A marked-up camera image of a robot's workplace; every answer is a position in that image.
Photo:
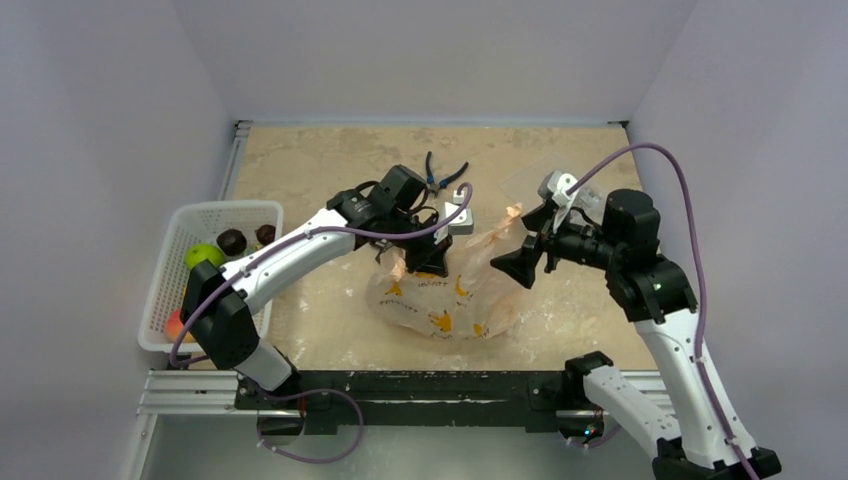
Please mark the green fake apple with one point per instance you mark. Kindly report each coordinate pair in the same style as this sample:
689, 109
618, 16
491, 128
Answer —
201, 252

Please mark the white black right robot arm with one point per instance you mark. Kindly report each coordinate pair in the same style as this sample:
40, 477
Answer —
702, 438

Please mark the red yellow fake peach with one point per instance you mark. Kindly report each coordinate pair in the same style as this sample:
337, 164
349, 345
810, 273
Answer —
173, 325

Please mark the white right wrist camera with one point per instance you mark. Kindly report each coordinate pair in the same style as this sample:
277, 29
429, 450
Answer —
556, 189

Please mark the black metal base rail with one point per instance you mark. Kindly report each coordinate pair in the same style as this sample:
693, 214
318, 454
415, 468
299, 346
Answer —
535, 401

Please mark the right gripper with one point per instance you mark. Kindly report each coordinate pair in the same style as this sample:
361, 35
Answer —
542, 245

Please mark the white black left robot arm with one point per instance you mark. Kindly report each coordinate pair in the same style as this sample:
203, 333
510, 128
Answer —
220, 302

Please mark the dark brown fake fruit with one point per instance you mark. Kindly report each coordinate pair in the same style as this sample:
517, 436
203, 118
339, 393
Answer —
232, 242

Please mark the clear plastic screw box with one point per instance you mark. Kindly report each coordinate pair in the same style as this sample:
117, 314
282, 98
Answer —
529, 184

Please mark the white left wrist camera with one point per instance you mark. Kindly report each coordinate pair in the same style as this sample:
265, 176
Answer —
463, 222

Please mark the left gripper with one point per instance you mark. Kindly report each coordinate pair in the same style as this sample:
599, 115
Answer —
431, 258

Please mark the dark red fake plum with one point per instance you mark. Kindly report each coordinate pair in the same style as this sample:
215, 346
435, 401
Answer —
265, 234

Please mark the translucent orange plastic bag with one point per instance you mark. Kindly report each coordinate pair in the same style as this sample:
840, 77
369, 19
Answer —
474, 301

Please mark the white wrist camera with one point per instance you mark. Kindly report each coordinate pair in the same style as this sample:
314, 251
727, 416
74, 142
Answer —
556, 189
463, 222

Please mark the white plastic perforated basket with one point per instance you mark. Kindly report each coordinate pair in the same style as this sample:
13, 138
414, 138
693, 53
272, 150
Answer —
190, 225

